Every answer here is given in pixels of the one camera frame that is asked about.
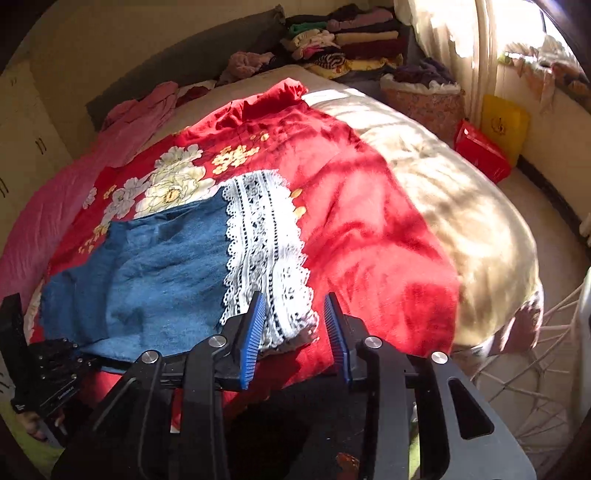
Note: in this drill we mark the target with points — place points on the cream wardrobe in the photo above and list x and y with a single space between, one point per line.
23 138

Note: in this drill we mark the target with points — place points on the purple clothes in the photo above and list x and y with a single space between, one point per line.
425 71

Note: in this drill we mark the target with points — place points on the red paper bag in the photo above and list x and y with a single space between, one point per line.
482 150

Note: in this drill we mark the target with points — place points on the grey headboard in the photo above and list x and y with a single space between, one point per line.
184 60

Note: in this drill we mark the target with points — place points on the pink plush garment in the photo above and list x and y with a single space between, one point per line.
244 64

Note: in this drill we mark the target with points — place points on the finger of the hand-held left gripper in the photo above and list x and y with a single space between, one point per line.
57 362

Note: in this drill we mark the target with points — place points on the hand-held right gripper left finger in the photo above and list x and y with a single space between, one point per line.
249 344

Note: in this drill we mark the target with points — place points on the stack of folded clothes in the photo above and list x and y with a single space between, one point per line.
360 46

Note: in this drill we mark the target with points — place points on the denim pants with lace trim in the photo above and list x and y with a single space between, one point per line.
152 277

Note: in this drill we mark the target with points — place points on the cream curtain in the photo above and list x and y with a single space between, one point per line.
443 37

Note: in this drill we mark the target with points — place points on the red floral blanket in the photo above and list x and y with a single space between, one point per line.
369 207

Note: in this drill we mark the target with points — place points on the floral laundry basket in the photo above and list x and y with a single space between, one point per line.
425 108

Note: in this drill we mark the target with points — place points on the yellow paper bag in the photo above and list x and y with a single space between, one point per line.
505 129

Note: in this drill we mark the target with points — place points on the dark red pillow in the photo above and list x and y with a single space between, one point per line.
191 94

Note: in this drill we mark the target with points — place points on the clothes on windowsill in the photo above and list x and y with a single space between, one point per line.
554 69

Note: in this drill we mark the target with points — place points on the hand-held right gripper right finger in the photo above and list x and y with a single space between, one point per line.
334 344

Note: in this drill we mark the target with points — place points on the beige bed sheet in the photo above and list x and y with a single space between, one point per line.
461 194

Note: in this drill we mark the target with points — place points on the pink quilt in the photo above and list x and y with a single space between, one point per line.
60 198

